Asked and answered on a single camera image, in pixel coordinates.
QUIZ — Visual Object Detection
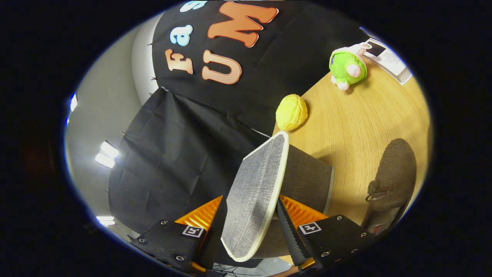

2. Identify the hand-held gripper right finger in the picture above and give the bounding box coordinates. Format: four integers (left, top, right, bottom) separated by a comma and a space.
276, 195, 375, 272

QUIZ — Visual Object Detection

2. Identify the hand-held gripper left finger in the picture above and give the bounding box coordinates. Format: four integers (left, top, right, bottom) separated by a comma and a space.
131, 195, 231, 274

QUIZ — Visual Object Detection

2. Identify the brown fuzzy slipper shoe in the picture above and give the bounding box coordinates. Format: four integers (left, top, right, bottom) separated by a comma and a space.
361, 138, 417, 235

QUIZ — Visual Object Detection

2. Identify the black backdrop cloth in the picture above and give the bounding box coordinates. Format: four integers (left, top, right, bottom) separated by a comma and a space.
108, 0, 369, 235

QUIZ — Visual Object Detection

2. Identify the yellow round squishy toy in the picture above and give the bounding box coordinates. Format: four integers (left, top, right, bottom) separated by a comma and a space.
276, 94, 308, 131

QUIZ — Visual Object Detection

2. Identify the large ceiling light panel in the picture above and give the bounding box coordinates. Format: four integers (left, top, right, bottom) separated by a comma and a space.
95, 140, 120, 169

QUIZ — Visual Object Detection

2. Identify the green and pink plush toy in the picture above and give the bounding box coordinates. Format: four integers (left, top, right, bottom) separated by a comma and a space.
329, 43, 371, 91

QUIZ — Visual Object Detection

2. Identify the white book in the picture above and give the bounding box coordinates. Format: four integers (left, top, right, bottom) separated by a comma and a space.
361, 27, 412, 85

